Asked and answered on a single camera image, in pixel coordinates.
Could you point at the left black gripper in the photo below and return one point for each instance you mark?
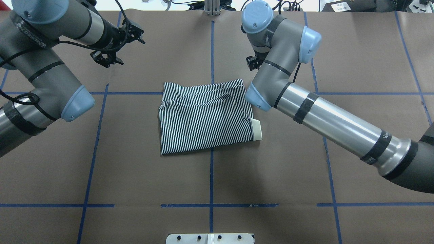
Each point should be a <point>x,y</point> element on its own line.
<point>111,36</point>

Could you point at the blue white striped polo shirt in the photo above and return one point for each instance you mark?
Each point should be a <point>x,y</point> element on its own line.
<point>205,116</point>

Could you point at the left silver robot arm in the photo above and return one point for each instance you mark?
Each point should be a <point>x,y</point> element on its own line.
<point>28,36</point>

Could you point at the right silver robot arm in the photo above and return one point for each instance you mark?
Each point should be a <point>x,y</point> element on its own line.
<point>280,45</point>

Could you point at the black box with label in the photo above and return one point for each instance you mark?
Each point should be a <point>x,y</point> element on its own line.
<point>348,6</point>

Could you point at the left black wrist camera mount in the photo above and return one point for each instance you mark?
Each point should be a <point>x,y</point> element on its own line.
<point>106,58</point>

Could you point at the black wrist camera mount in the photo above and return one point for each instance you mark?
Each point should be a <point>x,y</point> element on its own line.
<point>254,62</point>
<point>106,58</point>

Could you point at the aluminium frame post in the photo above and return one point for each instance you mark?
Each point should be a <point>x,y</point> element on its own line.
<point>212,8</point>

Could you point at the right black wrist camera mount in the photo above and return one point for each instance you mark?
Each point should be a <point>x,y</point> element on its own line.
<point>254,62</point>

